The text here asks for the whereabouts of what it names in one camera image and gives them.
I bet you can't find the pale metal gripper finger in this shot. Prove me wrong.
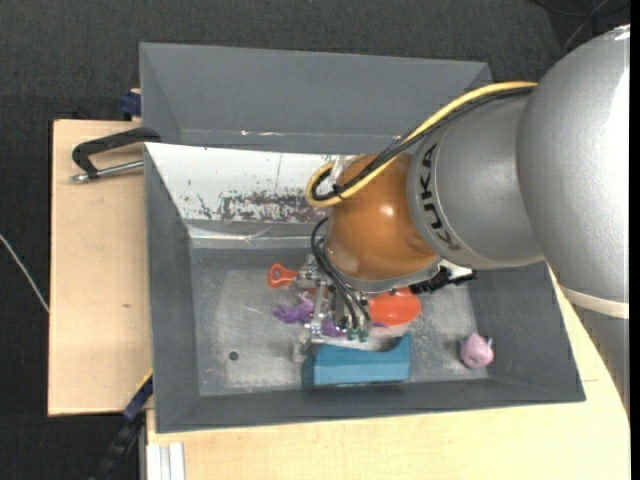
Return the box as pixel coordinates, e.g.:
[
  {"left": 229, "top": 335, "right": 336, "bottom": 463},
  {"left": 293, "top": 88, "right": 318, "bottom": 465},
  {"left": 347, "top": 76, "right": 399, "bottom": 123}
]
[
  {"left": 292, "top": 321, "right": 329, "bottom": 364},
  {"left": 294, "top": 268, "right": 317, "bottom": 305}
]

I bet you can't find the orange plastic tool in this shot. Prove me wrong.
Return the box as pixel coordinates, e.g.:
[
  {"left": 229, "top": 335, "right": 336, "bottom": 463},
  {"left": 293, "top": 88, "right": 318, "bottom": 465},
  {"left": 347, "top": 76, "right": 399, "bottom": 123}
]
[{"left": 267, "top": 262, "right": 302, "bottom": 290}]

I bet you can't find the purple toy animal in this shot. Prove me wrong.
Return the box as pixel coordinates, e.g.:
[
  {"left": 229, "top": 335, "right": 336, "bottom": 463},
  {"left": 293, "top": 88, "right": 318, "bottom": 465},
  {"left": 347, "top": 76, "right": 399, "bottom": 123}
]
[{"left": 272, "top": 292, "right": 347, "bottom": 339}]

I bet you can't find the white cloth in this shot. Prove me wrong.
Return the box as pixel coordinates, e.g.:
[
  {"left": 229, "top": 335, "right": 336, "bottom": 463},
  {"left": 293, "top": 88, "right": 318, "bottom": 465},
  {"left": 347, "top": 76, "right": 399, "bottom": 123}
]
[{"left": 344, "top": 323, "right": 403, "bottom": 353}]

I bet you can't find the orange round toy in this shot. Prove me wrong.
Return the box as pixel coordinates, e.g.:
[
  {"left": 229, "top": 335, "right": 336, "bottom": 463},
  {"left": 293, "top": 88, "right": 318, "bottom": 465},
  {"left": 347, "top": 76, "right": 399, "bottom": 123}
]
[{"left": 366, "top": 287, "right": 423, "bottom": 327}]

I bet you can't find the blue block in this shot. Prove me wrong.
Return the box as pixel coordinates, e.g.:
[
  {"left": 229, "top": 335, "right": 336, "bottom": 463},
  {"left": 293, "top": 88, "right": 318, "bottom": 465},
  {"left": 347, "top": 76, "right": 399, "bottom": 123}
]
[{"left": 301, "top": 332, "right": 413, "bottom": 388}]

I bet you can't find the grey metal bin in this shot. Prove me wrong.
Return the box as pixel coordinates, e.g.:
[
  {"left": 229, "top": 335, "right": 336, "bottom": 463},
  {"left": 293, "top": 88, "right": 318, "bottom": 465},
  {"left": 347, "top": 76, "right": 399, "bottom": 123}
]
[{"left": 138, "top": 41, "right": 587, "bottom": 434}]

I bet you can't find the pink toy animal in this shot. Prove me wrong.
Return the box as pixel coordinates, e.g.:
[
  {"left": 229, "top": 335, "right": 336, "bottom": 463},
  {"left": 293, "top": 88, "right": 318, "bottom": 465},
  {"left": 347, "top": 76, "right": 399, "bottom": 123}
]
[{"left": 459, "top": 331, "right": 496, "bottom": 369}]

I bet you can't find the pale wood board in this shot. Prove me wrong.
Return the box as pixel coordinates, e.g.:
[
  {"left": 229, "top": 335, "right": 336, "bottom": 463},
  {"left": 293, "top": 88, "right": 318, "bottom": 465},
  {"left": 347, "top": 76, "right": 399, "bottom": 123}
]
[{"left": 47, "top": 119, "right": 154, "bottom": 417}]

